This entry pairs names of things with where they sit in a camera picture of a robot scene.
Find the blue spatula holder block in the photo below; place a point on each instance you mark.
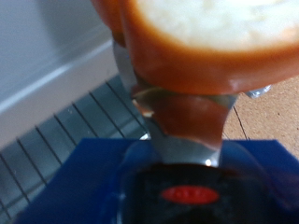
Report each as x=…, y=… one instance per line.
x=78, y=186

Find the white bread slice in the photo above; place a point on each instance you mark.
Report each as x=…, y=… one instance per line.
x=218, y=28

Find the silver toaster oven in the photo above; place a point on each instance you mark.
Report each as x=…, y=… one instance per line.
x=37, y=46

